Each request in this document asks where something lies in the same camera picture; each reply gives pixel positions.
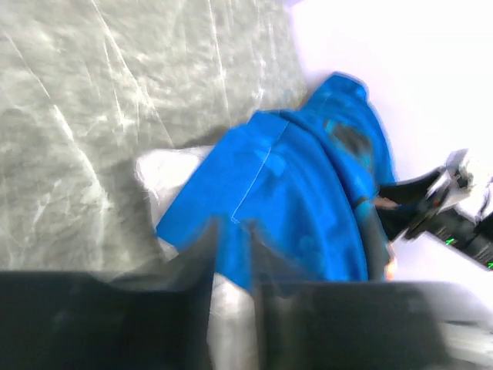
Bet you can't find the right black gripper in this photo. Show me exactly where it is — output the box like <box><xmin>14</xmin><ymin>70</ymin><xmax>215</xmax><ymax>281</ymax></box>
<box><xmin>377</xmin><ymin>150</ymin><xmax>492</xmax><ymax>271</ymax></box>

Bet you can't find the white pillow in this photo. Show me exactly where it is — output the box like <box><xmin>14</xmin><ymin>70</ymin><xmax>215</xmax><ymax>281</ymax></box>
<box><xmin>136</xmin><ymin>146</ymin><xmax>259</xmax><ymax>370</ymax></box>

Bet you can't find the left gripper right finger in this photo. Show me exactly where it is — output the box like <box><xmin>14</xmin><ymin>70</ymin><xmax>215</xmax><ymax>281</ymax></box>
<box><xmin>248</xmin><ymin>222</ymin><xmax>457</xmax><ymax>369</ymax></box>

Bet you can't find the yellow pillowcase with blue lining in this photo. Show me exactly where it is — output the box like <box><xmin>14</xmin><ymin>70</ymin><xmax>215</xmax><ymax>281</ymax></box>
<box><xmin>156</xmin><ymin>73</ymin><xmax>394</xmax><ymax>290</ymax></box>

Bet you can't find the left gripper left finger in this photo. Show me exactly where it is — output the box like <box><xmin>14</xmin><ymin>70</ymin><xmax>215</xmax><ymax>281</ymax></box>
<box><xmin>1</xmin><ymin>221</ymin><xmax>218</xmax><ymax>369</ymax></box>

